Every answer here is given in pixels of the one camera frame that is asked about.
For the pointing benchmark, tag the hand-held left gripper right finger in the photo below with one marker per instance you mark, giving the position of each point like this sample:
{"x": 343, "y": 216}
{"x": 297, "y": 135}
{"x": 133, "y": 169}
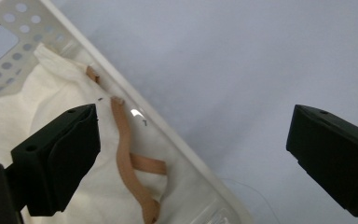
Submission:
{"x": 335, "y": 152}

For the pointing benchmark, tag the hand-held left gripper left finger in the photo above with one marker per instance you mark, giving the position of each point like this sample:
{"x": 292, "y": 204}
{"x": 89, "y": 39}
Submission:
{"x": 59, "y": 161}

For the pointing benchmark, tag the cream baby bodysuit brown trim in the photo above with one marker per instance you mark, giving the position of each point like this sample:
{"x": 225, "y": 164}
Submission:
{"x": 18, "y": 102}

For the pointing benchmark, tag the white perforated plastic basket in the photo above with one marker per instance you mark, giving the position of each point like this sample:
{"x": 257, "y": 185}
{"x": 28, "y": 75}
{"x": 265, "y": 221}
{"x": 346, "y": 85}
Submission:
{"x": 167, "y": 143}

